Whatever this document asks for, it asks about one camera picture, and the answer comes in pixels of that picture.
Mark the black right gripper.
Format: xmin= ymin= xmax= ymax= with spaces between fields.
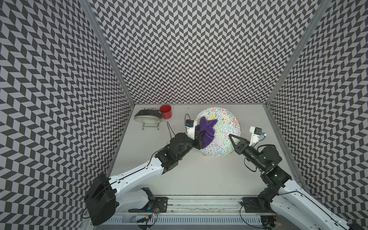
xmin=228 ymin=134 xmax=266 ymax=172

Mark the colourful squiggle pattern plate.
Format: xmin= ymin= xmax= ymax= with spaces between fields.
xmin=196 ymin=107 xmax=241 ymax=157

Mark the purple cloth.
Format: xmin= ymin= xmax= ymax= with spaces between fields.
xmin=195 ymin=117 xmax=218 ymax=149

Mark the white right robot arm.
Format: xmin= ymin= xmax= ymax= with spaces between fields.
xmin=229 ymin=134 xmax=362 ymax=230

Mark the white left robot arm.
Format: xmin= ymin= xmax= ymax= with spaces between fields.
xmin=84 ymin=130 xmax=205 ymax=226

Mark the cream floral plate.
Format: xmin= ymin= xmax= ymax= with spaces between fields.
xmin=134 ymin=115 xmax=161 ymax=124

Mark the grey plate behind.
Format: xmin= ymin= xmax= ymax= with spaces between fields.
xmin=135 ymin=109 xmax=162 ymax=117

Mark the red plastic cup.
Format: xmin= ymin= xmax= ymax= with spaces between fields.
xmin=159 ymin=104 xmax=172 ymax=119

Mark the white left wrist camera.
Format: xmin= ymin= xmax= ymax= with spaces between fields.
xmin=185 ymin=119 xmax=197 ymax=140

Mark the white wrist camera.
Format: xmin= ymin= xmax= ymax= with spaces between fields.
xmin=185 ymin=119 xmax=197 ymax=140
xmin=249 ymin=126 xmax=266 ymax=147

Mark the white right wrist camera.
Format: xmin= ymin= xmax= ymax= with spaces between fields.
xmin=249 ymin=126 xmax=266 ymax=147

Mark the chrome wire plate stand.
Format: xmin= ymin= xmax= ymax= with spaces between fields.
xmin=142 ymin=123 xmax=160 ymax=130

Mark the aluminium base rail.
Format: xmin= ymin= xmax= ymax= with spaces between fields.
xmin=83 ymin=195 xmax=288 ymax=230

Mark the aluminium corner post left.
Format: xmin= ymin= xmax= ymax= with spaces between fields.
xmin=79 ymin=0 xmax=135 ymax=106

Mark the aluminium corner post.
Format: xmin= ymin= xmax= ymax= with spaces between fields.
xmin=79 ymin=0 xmax=135 ymax=106
xmin=265 ymin=0 xmax=332 ymax=107

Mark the aluminium corner post right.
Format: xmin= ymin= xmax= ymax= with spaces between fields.
xmin=265 ymin=0 xmax=332 ymax=107

